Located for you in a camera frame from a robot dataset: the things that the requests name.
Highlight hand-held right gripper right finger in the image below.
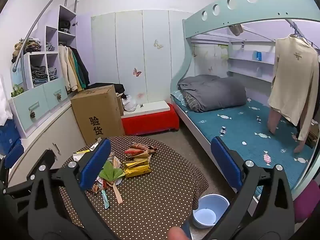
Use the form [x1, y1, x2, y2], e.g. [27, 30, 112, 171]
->
[202, 137, 296, 240]

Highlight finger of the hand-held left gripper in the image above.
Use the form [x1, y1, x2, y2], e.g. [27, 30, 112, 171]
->
[4, 142, 25, 170]
[27, 149, 56, 180]

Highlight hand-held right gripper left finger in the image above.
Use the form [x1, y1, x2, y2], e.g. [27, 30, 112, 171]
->
[27, 139, 118, 240]

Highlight green leaf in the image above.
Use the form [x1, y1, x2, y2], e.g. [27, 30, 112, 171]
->
[99, 160, 126, 181]

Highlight yellow and white box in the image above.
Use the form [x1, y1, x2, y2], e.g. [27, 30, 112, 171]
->
[73, 149, 91, 161]

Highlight orange striped wrapper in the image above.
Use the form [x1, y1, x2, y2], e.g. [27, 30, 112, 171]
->
[107, 155, 122, 168]

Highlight dark red-yellow snack wrapper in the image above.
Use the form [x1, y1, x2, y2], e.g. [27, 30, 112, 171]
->
[89, 181, 101, 196]

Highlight teal strip wrapper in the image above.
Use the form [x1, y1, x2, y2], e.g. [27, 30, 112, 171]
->
[101, 189, 111, 208]

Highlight beige paper strip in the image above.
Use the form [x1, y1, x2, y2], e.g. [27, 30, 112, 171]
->
[111, 182, 123, 204]

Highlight red snack wrapper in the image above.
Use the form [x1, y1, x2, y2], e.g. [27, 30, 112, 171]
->
[124, 147, 145, 157]

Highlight gold foil packet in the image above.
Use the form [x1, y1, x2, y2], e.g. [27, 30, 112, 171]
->
[123, 160, 152, 178]

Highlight tan paper wrapper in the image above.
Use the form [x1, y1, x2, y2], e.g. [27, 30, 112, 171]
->
[126, 153, 153, 167]

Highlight brown patterned wrapper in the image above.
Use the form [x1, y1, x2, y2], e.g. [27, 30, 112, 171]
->
[130, 142, 157, 155]

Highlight blue plastic basin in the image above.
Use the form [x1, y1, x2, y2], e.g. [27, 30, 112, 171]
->
[192, 194, 230, 229]

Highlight person's right hand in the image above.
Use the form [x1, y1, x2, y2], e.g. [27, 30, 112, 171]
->
[167, 226, 192, 240]

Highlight blue storage bin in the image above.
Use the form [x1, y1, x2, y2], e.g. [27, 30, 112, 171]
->
[0, 119, 24, 155]

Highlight white low cabinet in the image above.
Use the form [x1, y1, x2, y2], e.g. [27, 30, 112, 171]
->
[7, 100, 87, 188]

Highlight bed with teal sheet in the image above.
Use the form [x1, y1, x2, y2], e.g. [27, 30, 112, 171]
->
[172, 97, 315, 195]

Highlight teal drawer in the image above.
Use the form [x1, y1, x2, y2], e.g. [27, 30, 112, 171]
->
[12, 87, 48, 135]
[42, 77, 68, 110]

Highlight white cloth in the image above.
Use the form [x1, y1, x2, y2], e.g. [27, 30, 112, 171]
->
[0, 77, 13, 125]

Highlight large cardboard box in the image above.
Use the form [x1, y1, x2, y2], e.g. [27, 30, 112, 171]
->
[71, 84, 126, 145]

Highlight small green plant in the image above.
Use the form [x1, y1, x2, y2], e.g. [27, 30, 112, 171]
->
[11, 84, 25, 97]

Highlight beige hanging garment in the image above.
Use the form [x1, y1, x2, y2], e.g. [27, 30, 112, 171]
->
[267, 106, 309, 153]

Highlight red storage bench white top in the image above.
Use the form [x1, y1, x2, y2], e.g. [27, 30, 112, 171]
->
[121, 101, 180, 136]

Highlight white plastic bag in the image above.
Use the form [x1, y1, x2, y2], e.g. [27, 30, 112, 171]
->
[122, 94, 137, 112]

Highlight grey folded quilt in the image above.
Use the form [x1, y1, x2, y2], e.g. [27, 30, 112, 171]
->
[177, 74, 247, 112]

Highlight black clothes heap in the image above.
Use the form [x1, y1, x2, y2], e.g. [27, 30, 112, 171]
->
[86, 82, 125, 95]

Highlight dark folded clothes stack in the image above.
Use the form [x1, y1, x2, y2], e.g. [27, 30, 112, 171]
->
[31, 65, 48, 84]

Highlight blue plaid pillow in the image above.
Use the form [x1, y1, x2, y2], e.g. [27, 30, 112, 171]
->
[171, 90, 187, 107]

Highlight grey folded clothes stack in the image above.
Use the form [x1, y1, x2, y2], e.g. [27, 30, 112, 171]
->
[47, 66, 58, 80]

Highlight green hanging garment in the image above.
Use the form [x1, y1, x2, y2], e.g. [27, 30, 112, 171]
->
[72, 52, 85, 89]

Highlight cream hanging jacket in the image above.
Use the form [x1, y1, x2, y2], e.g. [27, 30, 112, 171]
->
[59, 45, 78, 92]

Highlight purple chair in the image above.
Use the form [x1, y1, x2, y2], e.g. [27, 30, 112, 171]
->
[293, 180, 320, 224]

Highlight black hanging jacket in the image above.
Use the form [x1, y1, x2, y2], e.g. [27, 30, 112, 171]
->
[69, 45, 90, 87]

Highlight cream hanging sweater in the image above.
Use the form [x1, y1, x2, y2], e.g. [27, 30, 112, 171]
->
[267, 34, 320, 140]

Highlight olive folded clothes pile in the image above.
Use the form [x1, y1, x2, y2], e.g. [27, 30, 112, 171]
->
[11, 37, 42, 63]

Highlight white cubby shelf unit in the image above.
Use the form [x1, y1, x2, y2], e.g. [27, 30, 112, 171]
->
[24, 5, 77, 90]

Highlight white wardrobe butterfly stickers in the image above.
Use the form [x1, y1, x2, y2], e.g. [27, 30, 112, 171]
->
[90, 10, 194, 104]

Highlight dark folded sweater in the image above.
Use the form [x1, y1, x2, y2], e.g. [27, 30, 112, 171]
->
[59, 20, 72, 33]

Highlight beige cloth hat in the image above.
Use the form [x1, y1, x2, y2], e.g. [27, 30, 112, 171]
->
[229, 24, 245, 37]

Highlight white wall shelf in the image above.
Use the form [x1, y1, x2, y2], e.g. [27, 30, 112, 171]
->
[229, 40, 275, 83]

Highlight teal bunk bed frame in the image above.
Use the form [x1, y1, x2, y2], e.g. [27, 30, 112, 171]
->
[170, 0, 320, 200]

